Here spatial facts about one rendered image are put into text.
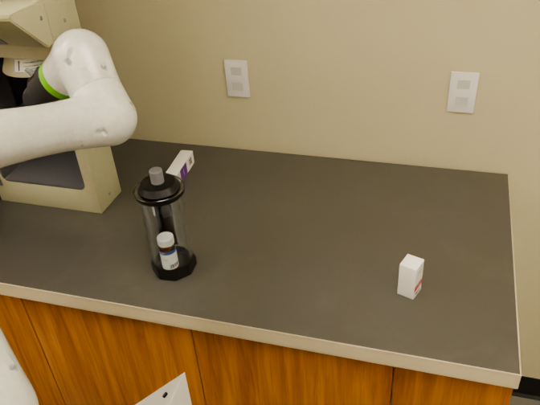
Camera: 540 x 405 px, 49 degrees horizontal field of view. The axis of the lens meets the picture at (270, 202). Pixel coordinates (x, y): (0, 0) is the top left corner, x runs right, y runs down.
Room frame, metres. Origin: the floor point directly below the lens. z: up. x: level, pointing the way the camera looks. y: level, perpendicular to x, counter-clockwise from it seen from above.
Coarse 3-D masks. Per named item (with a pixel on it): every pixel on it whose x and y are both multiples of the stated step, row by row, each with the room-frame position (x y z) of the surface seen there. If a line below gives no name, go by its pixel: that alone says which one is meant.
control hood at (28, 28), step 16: (0, 0) 1.32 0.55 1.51; (16, 0) 1.31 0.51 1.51; (32, 0) 1.30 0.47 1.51; (0, 16) 1.21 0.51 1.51; (16, 16) 1.22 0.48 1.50; (32, 16) 1.26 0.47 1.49; (0, 32) 1.26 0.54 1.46; (16, 32) 1.24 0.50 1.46; (32, 32) 1.25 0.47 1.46; (48, 32) 1.30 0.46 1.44
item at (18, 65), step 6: (6, 60) 1.40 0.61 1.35; (12, 60) 1.38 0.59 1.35; (18, 60) 1.37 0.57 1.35; (24, 60) 1.37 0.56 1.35; (30, 60) 1.37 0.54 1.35; (36, 60) 1.37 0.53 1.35; (42, 60) 1.38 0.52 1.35; (6, 66) 1.39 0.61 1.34; (12, 66) 1.38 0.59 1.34; (18, 66) 1.37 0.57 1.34; (24, 66) 1.37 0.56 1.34; (30, 66) 1.37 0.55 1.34; (36, 66) 1.37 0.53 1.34; (6, 72) 1.38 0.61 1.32; (12, 72) 1.37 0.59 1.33; (18, 72) 1.36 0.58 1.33; (24, 72) 1.36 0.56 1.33
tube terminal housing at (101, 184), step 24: (48, 0) 1.32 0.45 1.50; (72, 0) 1.40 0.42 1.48; (72, 24) 1.38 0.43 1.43; (0, 48) 1.35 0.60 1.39; (24, 48) 1.33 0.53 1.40; (48, 48) 1.31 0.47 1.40; (96, 168) 1.33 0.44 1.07; (0, 192) 1.41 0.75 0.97; (24, 192) 1.38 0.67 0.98; (48, 192) 1.35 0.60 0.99; (72, 192) 1.33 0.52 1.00; (96, 192) 1.31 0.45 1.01; (120, 192) 1.40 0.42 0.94
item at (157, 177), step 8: (152, 168) 1.07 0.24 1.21; (160, 168) 1.07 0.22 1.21; (152, 176) 1.05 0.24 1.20; (160, 176) 1.06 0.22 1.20; (168, 176) 1.08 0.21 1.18; (144, 184) 1.06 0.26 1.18; (152, 184) 1.06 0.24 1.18; (160, 184) 1.05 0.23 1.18; (168, 184) 1.05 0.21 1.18; (176, 184) 1.06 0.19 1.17; (144, 192) 1.04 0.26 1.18; (152, 192) 1.03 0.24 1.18; (160, 192) 1.03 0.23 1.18; (168, 192) 1.03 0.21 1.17
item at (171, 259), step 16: (176, 176) 1.10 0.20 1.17; (176, 192) 1.04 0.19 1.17; (144, 208) 1.03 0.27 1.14; (160, 208) 1.02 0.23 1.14; (176, 208) 1.04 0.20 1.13; (160, 224) 1.02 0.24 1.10; (176, 224) 1.03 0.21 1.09; (160, 240) 1.02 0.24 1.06; (176, 240) 1.03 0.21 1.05; (160, 256) 1.02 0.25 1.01; (176, 256) 1.02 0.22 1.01; (192, 256) 1.06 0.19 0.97
